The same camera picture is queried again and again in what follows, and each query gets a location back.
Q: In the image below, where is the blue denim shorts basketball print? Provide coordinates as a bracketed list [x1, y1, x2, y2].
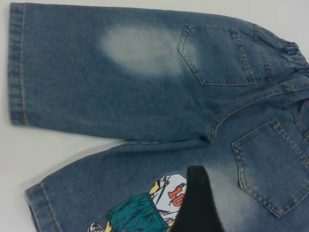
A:
[8, 2, 309, 232]

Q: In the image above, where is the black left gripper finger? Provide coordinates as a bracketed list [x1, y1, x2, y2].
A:
[169, 165, 225, 232]

